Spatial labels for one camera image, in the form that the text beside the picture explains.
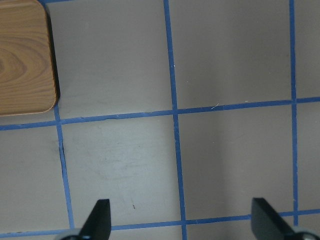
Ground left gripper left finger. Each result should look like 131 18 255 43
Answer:
79 199 111 240

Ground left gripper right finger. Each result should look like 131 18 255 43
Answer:
251 197 295 240

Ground wooden tray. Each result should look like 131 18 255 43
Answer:
0 0 58 116

